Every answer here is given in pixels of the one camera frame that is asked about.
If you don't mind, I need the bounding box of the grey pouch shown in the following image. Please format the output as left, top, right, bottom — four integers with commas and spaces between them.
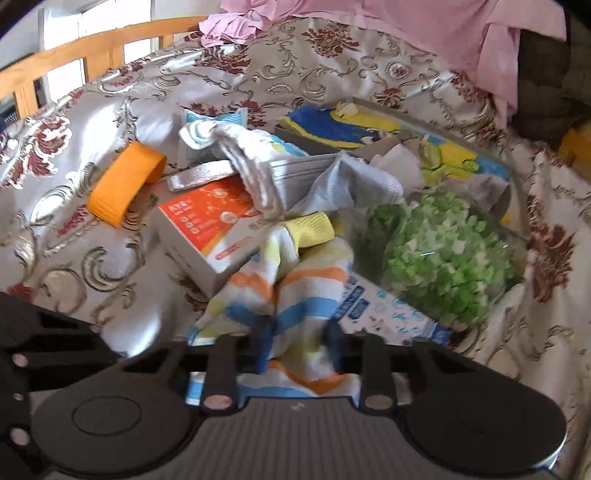
265, 154, 345, 215

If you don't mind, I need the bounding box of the striped towel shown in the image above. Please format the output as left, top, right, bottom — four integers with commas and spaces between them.
187, 222, 365, 400

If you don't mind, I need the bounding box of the yellow ribbed cloth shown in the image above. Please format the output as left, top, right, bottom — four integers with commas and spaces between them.
281, 212, 335, 250

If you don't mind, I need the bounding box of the pink cloth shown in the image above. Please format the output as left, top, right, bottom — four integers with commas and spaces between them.
198, 0, 568, 130

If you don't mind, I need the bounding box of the grey rag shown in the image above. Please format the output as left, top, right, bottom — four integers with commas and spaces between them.
457, 178, 509, 217

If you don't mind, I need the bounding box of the white striped cloth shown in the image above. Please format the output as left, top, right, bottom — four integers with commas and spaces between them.
217, 127, 315, 217

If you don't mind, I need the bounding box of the brown quilted jacket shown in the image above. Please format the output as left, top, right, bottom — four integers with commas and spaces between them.
508, 18, 591, 144

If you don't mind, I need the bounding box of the yellow printed cloth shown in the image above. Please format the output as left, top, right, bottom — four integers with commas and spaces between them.
416, 138, 509, 185

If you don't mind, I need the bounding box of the grey white cloth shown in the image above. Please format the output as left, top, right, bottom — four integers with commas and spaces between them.
300, 152, 407, 217

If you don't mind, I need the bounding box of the orange ribbed cup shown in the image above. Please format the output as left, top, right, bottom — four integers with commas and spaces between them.
87, 141, 168, 228

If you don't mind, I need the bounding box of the white and orange box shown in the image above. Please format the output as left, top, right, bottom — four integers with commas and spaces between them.
151, 175, 273, 296

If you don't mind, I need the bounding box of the light blue checked packet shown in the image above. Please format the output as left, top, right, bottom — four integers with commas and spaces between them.
180, 108, 257, 151

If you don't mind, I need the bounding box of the bag of green pieces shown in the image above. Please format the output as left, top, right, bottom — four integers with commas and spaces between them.
365, 189, 522, 328

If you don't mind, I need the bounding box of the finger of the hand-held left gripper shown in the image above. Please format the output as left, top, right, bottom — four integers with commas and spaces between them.
0, 291, 125, 459

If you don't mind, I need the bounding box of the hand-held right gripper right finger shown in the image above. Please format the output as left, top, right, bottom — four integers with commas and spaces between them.
323, 318, 467, 411

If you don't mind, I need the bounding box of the silver foil strip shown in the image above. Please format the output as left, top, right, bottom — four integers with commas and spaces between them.
166, 159, 241, 192

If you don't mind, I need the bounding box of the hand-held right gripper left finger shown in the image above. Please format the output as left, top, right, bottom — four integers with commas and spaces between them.
115, 318, 277, 411

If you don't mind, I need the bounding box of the grey tray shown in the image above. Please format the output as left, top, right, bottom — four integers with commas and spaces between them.
274, 97, 513, 222

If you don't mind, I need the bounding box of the blue and white packet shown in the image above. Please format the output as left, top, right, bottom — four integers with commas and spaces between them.
337, 272, 453, 347

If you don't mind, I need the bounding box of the blue and yellow cloth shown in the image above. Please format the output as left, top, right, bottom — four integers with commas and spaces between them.
284, 104, 402, 148

